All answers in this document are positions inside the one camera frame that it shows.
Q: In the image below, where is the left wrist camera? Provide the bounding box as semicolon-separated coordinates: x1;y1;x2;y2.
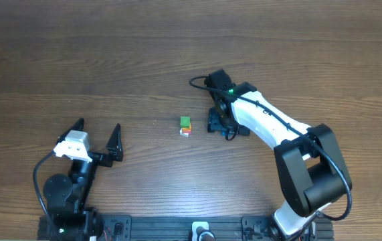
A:
53;129;92;163

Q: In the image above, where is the mounting rail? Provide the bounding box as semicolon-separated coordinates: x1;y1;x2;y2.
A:
37;214;335;241

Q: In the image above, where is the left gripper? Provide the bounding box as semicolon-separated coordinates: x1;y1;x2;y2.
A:
56;117;125;169

